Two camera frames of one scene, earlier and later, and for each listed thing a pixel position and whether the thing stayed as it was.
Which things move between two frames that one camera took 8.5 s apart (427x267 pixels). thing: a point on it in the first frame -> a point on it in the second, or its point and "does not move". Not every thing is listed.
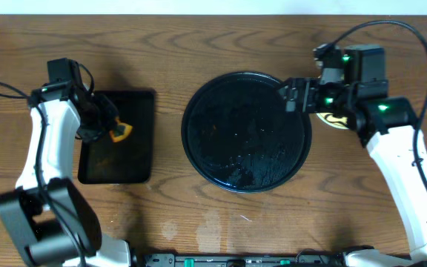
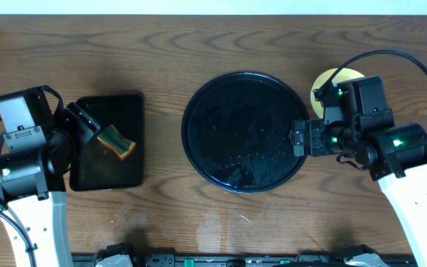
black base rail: x=243 y=259 does not move
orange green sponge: x=121 y=130 -> x=113 y=138
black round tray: x=238 y=136 does not move
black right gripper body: x=330 y=98 -> x=334 y=139
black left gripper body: x=97 y=121 -> x=86 y=123
